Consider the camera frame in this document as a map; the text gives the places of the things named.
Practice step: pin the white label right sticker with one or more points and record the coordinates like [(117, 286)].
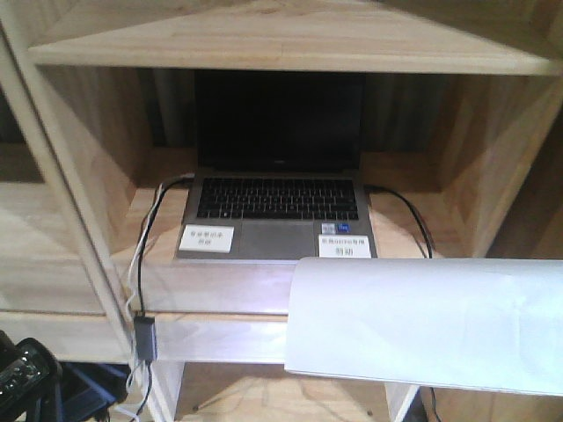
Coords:
[(336, 246)]

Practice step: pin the white label left sticker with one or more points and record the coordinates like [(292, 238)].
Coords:
[(204, 238)]

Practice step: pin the white paper sheets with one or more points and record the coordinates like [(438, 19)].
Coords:
[(487, 324)]

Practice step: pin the black orange stapler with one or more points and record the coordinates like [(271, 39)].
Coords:
[(28, 372)]

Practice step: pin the grey usb adapter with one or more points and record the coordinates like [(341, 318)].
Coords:
[(145, 338)]

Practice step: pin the grey laptop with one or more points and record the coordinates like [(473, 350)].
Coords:
[(278, 160)]

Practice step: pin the white label sticker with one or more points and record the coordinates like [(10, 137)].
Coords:
[(336, 246), (204, 238)]

